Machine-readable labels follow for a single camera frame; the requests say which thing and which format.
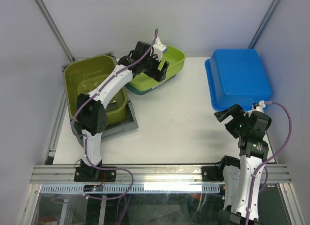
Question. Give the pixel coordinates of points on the large blue plastic container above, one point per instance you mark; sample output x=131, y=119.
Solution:
x=236, y=76

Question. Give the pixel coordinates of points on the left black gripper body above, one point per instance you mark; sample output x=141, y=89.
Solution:
x=151, y=66

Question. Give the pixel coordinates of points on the right aluminium corner post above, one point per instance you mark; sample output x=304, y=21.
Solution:
x=263, y=24

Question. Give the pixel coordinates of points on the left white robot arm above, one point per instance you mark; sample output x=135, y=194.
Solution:
x=91, y=108

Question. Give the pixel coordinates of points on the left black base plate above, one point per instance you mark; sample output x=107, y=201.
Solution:
x=90, y=174

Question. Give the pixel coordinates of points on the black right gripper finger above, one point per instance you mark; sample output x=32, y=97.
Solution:
x=233, y=127
x=234, y=111

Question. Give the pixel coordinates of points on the teal plastic tub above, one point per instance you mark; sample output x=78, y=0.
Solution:
x=143, y=84

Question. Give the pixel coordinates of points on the white slotted cable duct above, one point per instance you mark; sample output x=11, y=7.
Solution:
x=126, y=188

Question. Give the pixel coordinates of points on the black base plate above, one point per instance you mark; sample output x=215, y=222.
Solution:
x=90, y=174
x=211, y=174

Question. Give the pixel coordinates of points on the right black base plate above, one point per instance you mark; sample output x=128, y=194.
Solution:
x=211, y=174

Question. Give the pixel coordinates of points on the aluminium front rail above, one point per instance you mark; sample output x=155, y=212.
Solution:
x=184, y=173

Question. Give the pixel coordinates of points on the aluminium corner post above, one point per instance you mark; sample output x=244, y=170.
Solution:
x=263, y=24
x=52, y=25

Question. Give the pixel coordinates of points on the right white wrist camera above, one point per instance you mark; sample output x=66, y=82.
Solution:
x=259, y=106

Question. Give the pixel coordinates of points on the grey plastic tray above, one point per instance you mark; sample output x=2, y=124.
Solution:
x=85, y=75

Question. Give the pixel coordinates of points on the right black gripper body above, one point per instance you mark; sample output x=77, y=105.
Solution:
x=245, y=131

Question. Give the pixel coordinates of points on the left aluminium corner post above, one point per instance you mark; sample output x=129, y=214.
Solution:
x=52, y=25

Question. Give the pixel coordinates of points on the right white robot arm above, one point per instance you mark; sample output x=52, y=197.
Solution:
x=242, y=176

